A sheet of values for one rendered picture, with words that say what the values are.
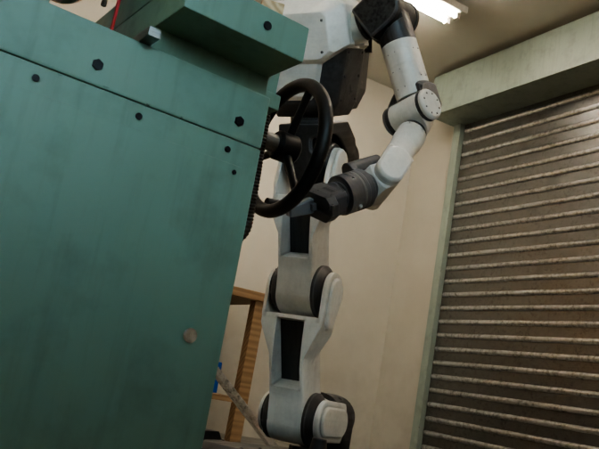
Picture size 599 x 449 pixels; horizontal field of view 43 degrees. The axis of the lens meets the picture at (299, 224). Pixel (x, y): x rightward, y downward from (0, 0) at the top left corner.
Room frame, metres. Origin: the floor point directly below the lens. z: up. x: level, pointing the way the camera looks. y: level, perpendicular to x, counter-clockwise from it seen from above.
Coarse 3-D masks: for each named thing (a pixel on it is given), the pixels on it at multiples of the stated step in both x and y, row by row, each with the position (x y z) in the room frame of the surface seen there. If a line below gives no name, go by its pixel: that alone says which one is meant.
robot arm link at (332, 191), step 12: (336, 180) 1.54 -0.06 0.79; (348, 180) 1.52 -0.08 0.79; (360, 180) 1.53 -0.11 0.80; (312, 192) 1.50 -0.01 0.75; (324, 192) 1.49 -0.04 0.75; (336, 192) 1.50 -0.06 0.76; (348, 192) 1.52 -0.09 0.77; (360, 192) 1.53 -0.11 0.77; (324, 204) 1.48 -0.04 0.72; (336, 204) 1.47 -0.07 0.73; (348, 204) 1.54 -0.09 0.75; (360, 204) 1.54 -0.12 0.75; (312, 216) 1.53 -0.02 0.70; (324, 216) 1.49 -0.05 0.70; (336, 216) 1.49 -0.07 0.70
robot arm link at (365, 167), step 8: (360, 160) 1.59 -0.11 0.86; (368, 160) 1.60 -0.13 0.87; (376, 160) 1.61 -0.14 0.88; (344, 168) 1.59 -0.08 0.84; (352, 168) 1.57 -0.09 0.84; (360, 168) 1.59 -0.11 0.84; (368, 168) 1.57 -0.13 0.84; (368, 176) 1.54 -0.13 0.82; (376, 176) 1.57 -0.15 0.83; (368, 184) 1.54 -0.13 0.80; (376, 184) 1.56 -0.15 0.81; (384, 184) 1.56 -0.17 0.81; (368, 192) 1.54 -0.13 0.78; (376, 192) 1.57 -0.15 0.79; (384, 192) 1.58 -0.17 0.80; (368, 200) 1.55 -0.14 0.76; (376, 200) 1.60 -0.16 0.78; (368, 208) 1.65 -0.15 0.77; (376, 208) 1.66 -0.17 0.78
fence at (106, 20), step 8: (128, 0) 1.18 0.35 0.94; (136, 0) 1.15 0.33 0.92; (144, 0) 1.11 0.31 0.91; (112, 8) 1.25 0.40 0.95; (120, 8) 1.21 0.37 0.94; (128, 8) 1.18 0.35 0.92; (136, 8) 1.14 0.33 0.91; (104, 16) 1.28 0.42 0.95; (112, 16) 1.24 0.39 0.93; (120, 16) 1.20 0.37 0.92; (128, 16) 1.17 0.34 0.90; (104, 24) 1.27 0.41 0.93; (120, 24) 1.20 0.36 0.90
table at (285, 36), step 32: (160, 0) 1.05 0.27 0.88; (192, 0) 0.98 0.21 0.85; (224, 0) 1.00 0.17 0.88; (128, 32) 1.15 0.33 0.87; (192, 32) 1.05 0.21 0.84; (224, 32) 1.03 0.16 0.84; (256, 32) 1.04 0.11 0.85; (288, 32) 1.07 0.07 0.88; (256, 64) 1.12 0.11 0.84; (288, 64) 1.10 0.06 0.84
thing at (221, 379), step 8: (216, 376) 3.41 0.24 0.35; (224, 376) 3.41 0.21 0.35; (224, 384) 3.42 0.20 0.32; (232, 392) 3.44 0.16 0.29; (232, 400) 3.49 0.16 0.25; (240, 400) 3.46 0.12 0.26; (240, 408) 3.49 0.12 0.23; (248, 408) 3.49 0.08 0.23; (248, 416) 3.49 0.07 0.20; (256, 424) 3.52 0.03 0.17; (264, 440) 3.58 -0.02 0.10; (272, 440) 3.57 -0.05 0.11
